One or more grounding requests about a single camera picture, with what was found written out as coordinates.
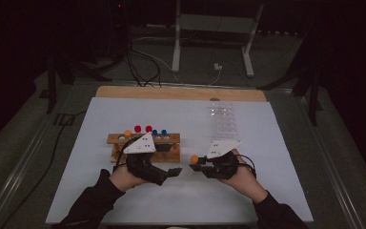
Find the black floor cable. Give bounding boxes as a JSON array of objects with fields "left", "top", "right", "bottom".
[{"left": 0, "top": 109, "right": 89, "bottom": 229}]

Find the right hand-held gripper cable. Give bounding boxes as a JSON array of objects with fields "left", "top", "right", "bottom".
[{"left": 236, "top": 153, "right": 257, "bottom": 179}]

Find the person's right hand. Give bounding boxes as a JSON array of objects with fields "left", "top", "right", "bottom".
[{"left": 221, "top": 150, "right": 270, "bottom": 205}]

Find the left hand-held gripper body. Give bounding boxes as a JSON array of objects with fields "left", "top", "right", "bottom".
[{"left": 122, "top": 132, "right": 170, "bottom": 187}]

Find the wooden test tube rack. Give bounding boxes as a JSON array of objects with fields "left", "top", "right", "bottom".
[{"left": 107, "top": 132, "right": 181, "bottom": 164}]

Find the person's left hand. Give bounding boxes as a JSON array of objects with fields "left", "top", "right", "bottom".
[{"left": 109, "top": 164, "right": 148, "bottom": 193}]

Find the clear acrylic tube rack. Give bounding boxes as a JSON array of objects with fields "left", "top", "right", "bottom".
[{"left": 209, "top": 99, "right": 239, "bottom": 141}]

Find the hand-held gripper cable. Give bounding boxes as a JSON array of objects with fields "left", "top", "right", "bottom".
[
  {"left": 236, "top": 153, "right": 257, "bottom": 179},
  {"left": 113, "top": 136, "right": 141, "bottom": 175}
]

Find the grey metal stand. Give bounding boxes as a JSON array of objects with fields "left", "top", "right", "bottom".
[{"left": 171, "top": 0, "right": 265, "bottom": 78}]

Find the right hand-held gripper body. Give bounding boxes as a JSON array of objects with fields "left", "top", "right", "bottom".
[{"left": 199, "top": 139, "right": 244, "bottom": 180}]

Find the black stand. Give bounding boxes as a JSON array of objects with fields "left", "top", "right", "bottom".
[
  {"left": 256, "top": 60, "right": 323, "bottom": 127},
  {"left": 46, "top": 53, "right": 113, "bottom": 115}
]

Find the grey metal floor rail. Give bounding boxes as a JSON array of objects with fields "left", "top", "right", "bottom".
[
  {"left": 0, "top": 79, "right": 77, "bottom": 229},
  {"left": 294, "top": 90, "right": 366, "bottom": 229}
]

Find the tangle of black cables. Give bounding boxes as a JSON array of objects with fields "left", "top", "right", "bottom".
[{"left": 120, "top": 37, "right": 163, "bottom": 89}]

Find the white floor cable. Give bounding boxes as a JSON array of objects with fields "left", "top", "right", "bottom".
[{"left": 130, "top": 36, "right": 222, "bottom": 88}]

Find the left hand-held gripper cable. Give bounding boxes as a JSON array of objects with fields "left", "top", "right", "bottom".
[{"left": 113, "top": 136, "right": 141, "bottom": 175}]

